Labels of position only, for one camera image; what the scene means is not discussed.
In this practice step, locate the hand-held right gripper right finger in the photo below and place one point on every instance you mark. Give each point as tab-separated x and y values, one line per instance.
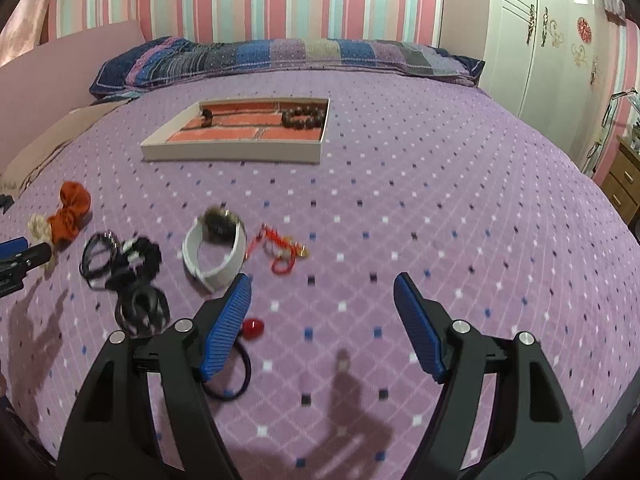
420	327

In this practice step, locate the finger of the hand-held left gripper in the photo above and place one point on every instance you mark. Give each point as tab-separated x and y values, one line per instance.
36	256
12	246

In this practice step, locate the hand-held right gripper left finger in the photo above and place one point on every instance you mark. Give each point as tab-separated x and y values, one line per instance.
227	327

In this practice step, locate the cream scrunchie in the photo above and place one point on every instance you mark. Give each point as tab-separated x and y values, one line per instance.
37	227

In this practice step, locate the orange scrunchie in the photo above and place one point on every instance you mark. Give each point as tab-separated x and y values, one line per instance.
72	205

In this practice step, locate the white tray with orange lining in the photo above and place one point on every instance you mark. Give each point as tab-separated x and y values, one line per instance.
230	152

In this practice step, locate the small dark blue object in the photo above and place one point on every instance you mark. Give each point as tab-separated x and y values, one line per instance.
5	202

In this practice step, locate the beige cloth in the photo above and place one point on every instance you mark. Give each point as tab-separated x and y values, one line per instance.
45	145

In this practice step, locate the purple patterned bedspread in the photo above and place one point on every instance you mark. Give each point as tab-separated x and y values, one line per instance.
425	210

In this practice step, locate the pink headboard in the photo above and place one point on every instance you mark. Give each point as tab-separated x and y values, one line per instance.
50	80

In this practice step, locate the pink curtain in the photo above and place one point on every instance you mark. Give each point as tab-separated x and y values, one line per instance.
25	25

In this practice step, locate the wooden nightstand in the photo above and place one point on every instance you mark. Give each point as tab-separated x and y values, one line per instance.
625	175

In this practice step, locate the striped patchwork pillow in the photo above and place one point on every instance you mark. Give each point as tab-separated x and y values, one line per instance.
300	52

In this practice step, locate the white decorated wardrobe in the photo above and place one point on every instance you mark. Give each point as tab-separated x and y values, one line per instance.
525	60

